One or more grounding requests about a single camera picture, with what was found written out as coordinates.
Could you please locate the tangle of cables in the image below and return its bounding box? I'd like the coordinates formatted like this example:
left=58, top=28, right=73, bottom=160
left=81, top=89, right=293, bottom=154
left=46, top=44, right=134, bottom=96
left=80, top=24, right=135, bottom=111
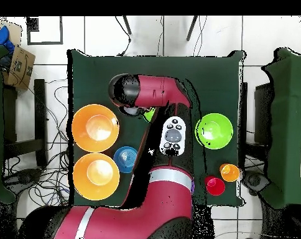
left=2, top=79, right=74, bottom=207

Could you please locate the blue bowl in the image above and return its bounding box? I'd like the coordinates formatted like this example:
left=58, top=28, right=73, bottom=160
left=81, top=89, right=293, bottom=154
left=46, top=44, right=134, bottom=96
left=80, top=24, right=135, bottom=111
left=113, top=146, right=139, bottom=174

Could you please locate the blue cloth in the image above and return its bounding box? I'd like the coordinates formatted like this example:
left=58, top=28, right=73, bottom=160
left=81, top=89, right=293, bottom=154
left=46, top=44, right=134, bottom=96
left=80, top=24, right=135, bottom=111
left=0, top=25, right=16, bottom=54

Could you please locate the large green bowl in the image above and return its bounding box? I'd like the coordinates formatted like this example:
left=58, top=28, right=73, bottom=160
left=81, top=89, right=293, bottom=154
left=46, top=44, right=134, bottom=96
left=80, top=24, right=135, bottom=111
left=194, top=113, right=234, bottom=150

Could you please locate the dark green table cloth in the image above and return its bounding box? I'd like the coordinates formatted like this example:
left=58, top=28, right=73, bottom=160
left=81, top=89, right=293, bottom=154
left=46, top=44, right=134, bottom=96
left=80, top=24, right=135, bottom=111
left=67, top=49, right=247, bottom=207

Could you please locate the black tripod leg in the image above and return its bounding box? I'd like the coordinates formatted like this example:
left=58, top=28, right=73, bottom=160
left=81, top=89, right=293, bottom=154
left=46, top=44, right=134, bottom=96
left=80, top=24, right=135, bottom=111
left=185, top=15, right=199, bottom=42
left=122, top=15, right=132, bottom=35

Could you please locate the black pedestal foot with knob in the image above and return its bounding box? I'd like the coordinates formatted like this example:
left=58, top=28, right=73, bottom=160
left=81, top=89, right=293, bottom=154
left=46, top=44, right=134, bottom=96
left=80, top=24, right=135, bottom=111
left=3, top=167, right=43, bottom=192

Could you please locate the black bench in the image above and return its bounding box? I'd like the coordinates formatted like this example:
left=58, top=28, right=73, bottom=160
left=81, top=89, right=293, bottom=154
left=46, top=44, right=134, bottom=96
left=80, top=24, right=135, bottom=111
left=2, top=78, right=48, bottom=167

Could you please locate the small green bowl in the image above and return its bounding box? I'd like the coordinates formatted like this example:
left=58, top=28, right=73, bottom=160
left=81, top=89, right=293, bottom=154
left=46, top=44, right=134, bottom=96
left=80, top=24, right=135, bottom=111
left=142, top=107, right=156, bottom=123

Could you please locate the red cup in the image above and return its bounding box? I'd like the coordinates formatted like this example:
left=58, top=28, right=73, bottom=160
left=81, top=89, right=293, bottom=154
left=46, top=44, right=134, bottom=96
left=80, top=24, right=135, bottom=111
left=205, top=176, right=226, bottom=197

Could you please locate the cardboard box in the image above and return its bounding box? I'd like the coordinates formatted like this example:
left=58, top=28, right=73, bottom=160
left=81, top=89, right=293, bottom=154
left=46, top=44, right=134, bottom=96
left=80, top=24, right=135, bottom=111
left=2, top=44, right=36, bottom=90

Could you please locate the large orange bowl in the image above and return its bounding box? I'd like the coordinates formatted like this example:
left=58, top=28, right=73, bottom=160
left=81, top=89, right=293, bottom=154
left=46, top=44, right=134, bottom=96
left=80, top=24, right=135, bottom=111
left=72, top=152, right=121, bottom=202
left=71, top=103, right=121, bottom=153

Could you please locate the black square frame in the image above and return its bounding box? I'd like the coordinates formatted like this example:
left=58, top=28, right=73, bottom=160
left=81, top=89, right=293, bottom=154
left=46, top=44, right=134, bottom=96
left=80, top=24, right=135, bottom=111
left=25, top=16, right=64, bottom=46

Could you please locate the orange cup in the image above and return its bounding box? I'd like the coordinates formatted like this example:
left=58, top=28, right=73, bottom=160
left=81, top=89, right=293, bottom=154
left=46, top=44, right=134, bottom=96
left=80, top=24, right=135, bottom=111
left=219, top=163, right=241, bottom=183

